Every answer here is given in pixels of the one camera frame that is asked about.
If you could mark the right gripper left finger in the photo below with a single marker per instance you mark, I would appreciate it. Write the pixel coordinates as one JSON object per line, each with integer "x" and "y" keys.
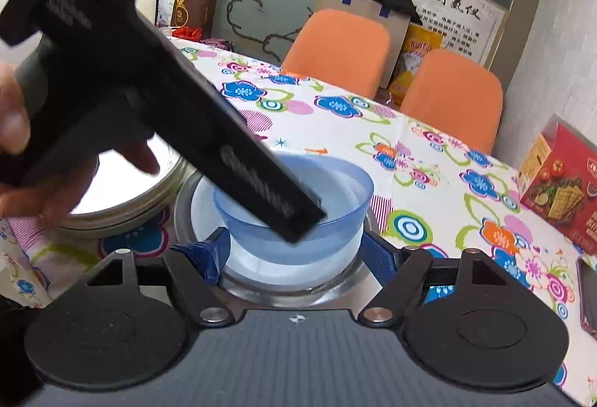
{"x": 189, "y": 272}

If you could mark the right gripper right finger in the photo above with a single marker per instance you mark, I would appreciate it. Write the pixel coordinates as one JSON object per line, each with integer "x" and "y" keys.
{"x": 406, "y": 276}

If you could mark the person's left hand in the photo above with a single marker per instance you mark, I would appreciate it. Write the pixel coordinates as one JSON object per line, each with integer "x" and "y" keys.
{"x": 51, "y": 199}

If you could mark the floral tablecloth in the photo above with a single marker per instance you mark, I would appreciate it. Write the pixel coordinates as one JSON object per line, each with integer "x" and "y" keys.
{"x": 508, "y": 335}

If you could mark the gold rimmed white plate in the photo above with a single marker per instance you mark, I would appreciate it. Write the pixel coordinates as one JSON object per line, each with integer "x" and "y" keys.
{"x": 122, "y": 198}

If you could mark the stainless steel bowl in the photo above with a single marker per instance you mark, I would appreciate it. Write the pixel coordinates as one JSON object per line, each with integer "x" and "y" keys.
{"x": 341, "y": 281}

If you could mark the brown gift bag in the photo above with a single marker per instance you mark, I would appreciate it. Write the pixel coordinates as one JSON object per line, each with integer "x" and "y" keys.
{"x": 194, "y": 14}

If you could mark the red cracker box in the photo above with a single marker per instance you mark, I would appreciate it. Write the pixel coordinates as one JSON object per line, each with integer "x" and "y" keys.
{"x": 557, "y": 180}

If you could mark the dark phone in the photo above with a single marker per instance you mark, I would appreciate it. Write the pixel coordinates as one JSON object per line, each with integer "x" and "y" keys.
{"x": 587, "y": 281}

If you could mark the right orange chair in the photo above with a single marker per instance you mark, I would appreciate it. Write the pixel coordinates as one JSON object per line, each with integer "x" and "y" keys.
{"x": 455, "y": 95}

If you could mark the orange chair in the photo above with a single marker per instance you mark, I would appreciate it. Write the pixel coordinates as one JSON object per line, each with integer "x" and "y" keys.
{"x": 342, "y": 49}
{"x": 455, "y": 95}

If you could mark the left orange chair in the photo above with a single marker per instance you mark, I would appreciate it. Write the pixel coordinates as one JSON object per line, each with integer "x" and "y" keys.
{"x": 342, "y": 49}

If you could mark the yellow snack bag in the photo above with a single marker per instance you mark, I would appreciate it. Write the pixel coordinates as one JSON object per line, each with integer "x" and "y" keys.
{"x": 417, "y": 44}

